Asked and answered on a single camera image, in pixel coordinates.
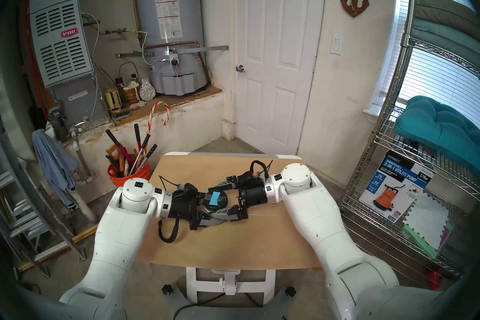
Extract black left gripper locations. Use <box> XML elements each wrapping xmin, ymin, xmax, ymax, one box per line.
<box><xmin>169</xmin><ymin>191</ymin><xmax>226</xmax><ymax>231</ymax></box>

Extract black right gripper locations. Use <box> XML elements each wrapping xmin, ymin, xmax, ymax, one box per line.
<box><xmin>208</xmin><ymin>176</ymin><xmax>269</xmax><ymax>222</ymax></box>

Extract black jar lid blue tape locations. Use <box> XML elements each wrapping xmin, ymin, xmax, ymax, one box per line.
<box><xmin>202</xmin><ymin>190</ymin><xmax>228</xmax><ymax>211</ymax></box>

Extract wooden top work table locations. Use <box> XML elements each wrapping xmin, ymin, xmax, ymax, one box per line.
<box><xmin>162</xmin><ymin>152</ymin><xmax>304</xmax><ymax>320</ymax></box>
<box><xmin>135</xmin><ymin>154</ymin><xmax>324</xmax><ymax>270</ymax></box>

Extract black grip metal tool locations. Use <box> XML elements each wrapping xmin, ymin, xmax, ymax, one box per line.
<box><xmin>137</xmin><ymin>144</ymin><xmax>158</xmax><ymax>173</ymax></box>
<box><xmin>129</xmin><ymin>134</ymin><xmax>151</xmax><ymax>173</ymax></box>

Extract orange plastic bucket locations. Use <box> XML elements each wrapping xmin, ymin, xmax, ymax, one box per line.
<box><xmin>108</xmin><ymin>164</ymin><xmax>151</xmax><ymax>187</ymax></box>

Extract striped candy cane decoration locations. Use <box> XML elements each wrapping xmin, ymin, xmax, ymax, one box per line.
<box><xmin>141</xmin><ymin>101</ymin><xmax>171</xmax><ymax>158</ymax></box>

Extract wooden platform board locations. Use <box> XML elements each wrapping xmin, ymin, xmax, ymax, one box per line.
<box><xmin>111</xmin><ymin>86</ymin><xmax>222</xmax><ymax>127</ymax></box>

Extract wooden pole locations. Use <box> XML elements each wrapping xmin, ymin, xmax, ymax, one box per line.
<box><xmin>17</xmin><ymin>224</ymin><xmax>100</xmax><ymax>272</ymax></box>

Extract white PVC pipe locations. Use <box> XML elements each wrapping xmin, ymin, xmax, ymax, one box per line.
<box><xmin>69</xmin><ymin>141</ymin><xmax>98</xmax><ymax>222</ymax></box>

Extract crumpled foil bundle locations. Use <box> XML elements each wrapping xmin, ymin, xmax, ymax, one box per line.
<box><xmin>139</xmin><ymin>78</ymin><xmax>156</xmax><ymax>101</ymax></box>

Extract white panel door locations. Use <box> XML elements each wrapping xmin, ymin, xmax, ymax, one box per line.
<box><xmin>235</xmin><ymin>0</ymin><xmax>329</xmax><ymax>156</ymax></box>

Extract yellow kettle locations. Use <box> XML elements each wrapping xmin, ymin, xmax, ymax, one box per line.
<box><xmin>103</xmin><ymin>88</ymin><xmax>122</xmax><ymax>113</ymax></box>

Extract utility pump box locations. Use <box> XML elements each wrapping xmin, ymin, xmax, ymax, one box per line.
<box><xmin>359</xmin><ymin>151</ymin><xmax>435</xmax><ymax>224</ymax></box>

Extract blue hanging towel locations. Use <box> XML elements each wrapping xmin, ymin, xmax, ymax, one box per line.
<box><xmin>32</xmin><ymin>129</ymin><xmax>79</xmax><ymax>209</ymax></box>

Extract white window sill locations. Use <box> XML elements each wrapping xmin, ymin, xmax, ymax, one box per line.
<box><xmin>363</xmin><ymin>104</ymin><xmax>387</xmax><ymax>124</ymax></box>

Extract flexible metal conduit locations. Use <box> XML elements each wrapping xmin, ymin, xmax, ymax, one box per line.
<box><xmin>75</xmin><ymin>13</ymin><xmax>101</xmax><ymax>134</ymax></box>

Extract white zigzag edged sheet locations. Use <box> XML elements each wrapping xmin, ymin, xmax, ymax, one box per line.
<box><xmin>403</xmin><ymin>192</ymin><xmax>449</xmax><ymax>245</ymax></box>

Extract green foam sheet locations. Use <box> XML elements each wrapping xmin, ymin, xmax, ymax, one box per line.
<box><xmin>403</xmin><ymin>224</ymin><xmax>454</xmax><ymax>260</ymax></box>

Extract brass gas pipe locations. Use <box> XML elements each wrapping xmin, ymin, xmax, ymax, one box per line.
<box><xmin>90</xmin><ymin>26</ymin><xmax>142</xmax><ymax>37</ymax></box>

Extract aluminium ladder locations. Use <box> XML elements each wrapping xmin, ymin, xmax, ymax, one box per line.
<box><xmin>0</xmin><ymin>113</ymin><xmax>87</xmax><ymax>278</ymax></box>

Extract teal tufted cushion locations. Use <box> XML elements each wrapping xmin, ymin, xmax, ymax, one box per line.
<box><xmin>394</xmin><ymin>95</ymin><xmax>480</xmax><ymax>177</ymax></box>

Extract small red object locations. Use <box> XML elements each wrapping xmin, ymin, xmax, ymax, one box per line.
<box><xmin>427</xmin><ymin>269</ymin><xmax>443</xmax><ymax>290</ymax></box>

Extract grey Bryant furnace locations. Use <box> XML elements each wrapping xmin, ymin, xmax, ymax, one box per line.
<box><xmin>29</xmin><ymin>0</ymin><xmax>109</xmax><ymax>125</ymax></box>

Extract white window blinds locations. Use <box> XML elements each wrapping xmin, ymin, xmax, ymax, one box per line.
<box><xmin>379</xmin><ymin>0</ymin><xmax>480</xmax><ymax>117</ymax></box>

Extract grey green folded cushion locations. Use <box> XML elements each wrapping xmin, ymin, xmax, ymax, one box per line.
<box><xmin>409</xmin><ymin>17</ymin><xmax>480</xmax><ymax>68</ymax></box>

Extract olive folded cushion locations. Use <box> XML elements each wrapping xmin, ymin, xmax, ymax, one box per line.
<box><xmin>416</xmin><ymin>0</ymin><xmax>480</xmax><ymax>29</ymax></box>

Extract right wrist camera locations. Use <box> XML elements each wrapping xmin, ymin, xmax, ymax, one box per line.
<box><xmin>238</xmin><ymin>171</ymin><xmax>264</xmax><ymax>184</ymax></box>

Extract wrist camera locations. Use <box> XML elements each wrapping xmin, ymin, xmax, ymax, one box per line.
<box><xmin>238</xmin><ymin>171</ymin><xmax>264</xmax><ymax>184</ymax></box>
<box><xmin>174</xmin><ymin>183</ymin><xmax>198</xmax><ymax>196</ymax></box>

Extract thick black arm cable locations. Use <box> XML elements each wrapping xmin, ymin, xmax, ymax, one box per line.
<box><xmin>157</xmin><ymin>218</ymin><xmax>180</xmax><ymax>244</ymax></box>

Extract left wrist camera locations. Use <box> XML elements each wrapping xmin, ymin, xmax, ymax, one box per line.
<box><xmin>174</xmin><ymin>183</ymin><xmax>198</xmax><ymax>196</ymax></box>

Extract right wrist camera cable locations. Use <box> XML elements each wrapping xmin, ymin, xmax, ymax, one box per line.
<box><xmin>250</xmin><ymin>160</ymin><xmax>274</xmax><ymax>179</ymax></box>

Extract wooden saw handle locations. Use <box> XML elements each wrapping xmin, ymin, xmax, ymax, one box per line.
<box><xmin>106</xmin><ymin>144</ymin><xmax>122</xmax><ymax>177</ymax></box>

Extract long red black tool handle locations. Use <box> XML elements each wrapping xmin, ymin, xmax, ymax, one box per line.
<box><xmin>106</xmin><ymin>129</ymin><xmax>135</xmax><ymax>166</ymax></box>

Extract wicker basket with handle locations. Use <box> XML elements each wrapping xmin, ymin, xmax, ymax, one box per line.
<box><xmin>118</xmin><ymin>62</ymin><xmax>140</xmax><ymax>104</ymax></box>

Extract straight metal heater strap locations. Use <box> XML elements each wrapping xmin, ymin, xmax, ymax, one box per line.
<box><xmin>115</xmin><ymin>46</ymin><xmax>229</xmax><ymax>58</ymax></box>

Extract chrome wire shelf rack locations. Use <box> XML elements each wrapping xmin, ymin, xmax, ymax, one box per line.
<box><xmin>339</xmin><ymin>0</ymin><xmax>480</xmax><ymax>314</ymax></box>

